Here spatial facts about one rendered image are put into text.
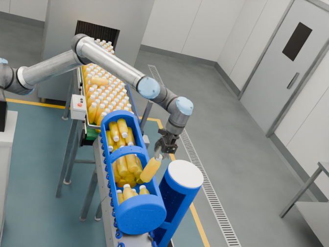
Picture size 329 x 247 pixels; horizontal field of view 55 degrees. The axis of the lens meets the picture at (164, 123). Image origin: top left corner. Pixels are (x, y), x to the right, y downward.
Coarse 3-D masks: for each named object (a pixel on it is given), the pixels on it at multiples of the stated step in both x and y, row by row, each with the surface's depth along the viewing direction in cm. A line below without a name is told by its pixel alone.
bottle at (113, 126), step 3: (111, 123) 235; (114, 123) 235; (111, 126) 232; (114, 126) 232; (117, 126) 235; (111, 129) 230; (114, 129) 229; (117, 129) 230; (111, 132) 228; (114, 132) 227; (117, 132) 228; (111, 135) 228; (114, 135) 226; (117, 135) 227
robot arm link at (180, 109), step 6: (174, 102) 149; (180, 102) 146; (186, 102) 148; (168, 108) 151; (174, 108) 148; (180, 108) 146; (186, 108) 146; (192, 108) 148; (174, 114) 149; (180, 114) 147; (186, 114) 147; (168, 120) 153; (174, 120) 150; (180, 120) 149; (186, 120) 150; (180, 126) 151
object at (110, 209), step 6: (102, 144) 241; (102, 150) 236; (102, 156) 232; (102, 162) 228; (102, 168) 224; (108, 180) 213; (108, 192) 206; (108, 198) 203; (108, 204) 200; (114, 228) 186; (114, 234) 183; (114, 240) 180; (114, 246) 178
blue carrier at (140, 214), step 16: (112, 112) 232; (128, 112) 234; (144, 144) 218; (112, 160) 199; (144, 160) 221; (112, 176) 192; (112, 192) 187; (128, 208) 168; (144, 208) 171; (160, 208) 174; (128, 224) 176; (144, 224) 180; (160, 224) 184
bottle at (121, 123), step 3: (117, 120) 237; (120, 120) 235; (123, 120) 236; (117, 123) 235; (120, 123) 232; (123, 123) 232; (120, 126) 229; (123, 126) 229; (126, 126) 231; (120, 129) 227; (123, 129) 227; (126, 129) 228; (120, 132) 227; (123, 132) 226; (126, 132) 226
